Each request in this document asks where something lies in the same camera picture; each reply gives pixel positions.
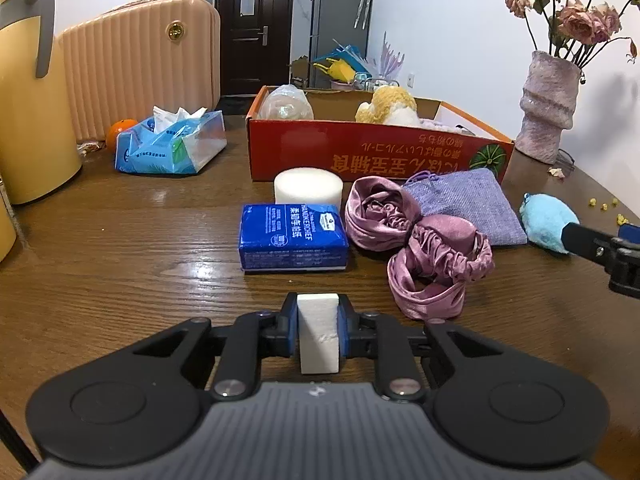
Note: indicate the pink ribbed suitcase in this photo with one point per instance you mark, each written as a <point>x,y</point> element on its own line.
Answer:
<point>140,70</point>

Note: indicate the white paper notice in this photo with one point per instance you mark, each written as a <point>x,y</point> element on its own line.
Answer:
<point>247,5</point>

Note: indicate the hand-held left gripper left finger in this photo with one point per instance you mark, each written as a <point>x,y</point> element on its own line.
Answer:
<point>291,325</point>

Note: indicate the orange tangerine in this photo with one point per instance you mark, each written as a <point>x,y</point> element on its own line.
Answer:
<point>117,132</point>

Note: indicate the fallen rose petal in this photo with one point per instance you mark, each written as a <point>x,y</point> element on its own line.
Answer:
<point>556,172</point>

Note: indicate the clear bagged bath puff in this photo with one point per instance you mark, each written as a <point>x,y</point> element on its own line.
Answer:
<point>287,105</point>

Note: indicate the dark brown entrance door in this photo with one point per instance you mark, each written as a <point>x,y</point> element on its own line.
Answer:
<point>250,50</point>

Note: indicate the yellow white plush toy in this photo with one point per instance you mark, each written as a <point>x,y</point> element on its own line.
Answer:
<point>390,102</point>

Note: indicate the yellow thermos jug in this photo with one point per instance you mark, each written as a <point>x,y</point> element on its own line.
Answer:
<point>30,110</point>

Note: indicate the pink bucket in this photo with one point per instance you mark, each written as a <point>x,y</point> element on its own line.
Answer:
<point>342,85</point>

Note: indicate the small candy wrapper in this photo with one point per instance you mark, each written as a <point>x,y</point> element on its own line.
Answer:
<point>90,147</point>

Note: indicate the pink textured vase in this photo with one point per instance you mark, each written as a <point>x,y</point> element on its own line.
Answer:
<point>545,110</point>

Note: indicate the grey refrigerator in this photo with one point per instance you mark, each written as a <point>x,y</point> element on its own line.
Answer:
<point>335,20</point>

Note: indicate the blue handkerchief tissue packet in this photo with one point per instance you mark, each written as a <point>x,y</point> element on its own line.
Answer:
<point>292,237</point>

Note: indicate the blue soft tissue pack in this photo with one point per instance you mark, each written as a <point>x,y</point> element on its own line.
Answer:
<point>165,155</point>

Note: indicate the white triangular sponge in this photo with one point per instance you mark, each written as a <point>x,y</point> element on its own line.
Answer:
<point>317,330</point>

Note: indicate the red cardboard box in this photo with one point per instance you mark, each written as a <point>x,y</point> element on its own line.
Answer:
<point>300,150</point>

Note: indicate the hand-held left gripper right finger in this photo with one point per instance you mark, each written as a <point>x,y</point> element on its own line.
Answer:
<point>343,327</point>

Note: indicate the white round sponge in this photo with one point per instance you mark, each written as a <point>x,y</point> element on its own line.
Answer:
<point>307,187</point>

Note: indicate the yellow mug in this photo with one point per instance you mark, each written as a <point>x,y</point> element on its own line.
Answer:
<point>5,230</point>

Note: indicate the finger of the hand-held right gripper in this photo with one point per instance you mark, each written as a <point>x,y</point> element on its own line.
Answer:
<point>585,242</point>
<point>631,232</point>

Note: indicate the brown cardboard box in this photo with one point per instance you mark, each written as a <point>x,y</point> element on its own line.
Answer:
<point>300,72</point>

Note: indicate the scattered yellow crumbs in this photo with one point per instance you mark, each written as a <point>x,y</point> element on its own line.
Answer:
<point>621,219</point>

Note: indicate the light blue plush toy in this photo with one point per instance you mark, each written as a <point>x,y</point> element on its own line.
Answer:
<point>545,220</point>

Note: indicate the dried pink roses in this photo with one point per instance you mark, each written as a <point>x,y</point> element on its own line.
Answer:
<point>580,22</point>

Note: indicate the pile of blue yellow bags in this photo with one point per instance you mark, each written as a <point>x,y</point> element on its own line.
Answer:
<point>342,67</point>

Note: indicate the purple butterfly wings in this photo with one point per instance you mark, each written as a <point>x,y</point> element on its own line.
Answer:
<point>391,60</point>

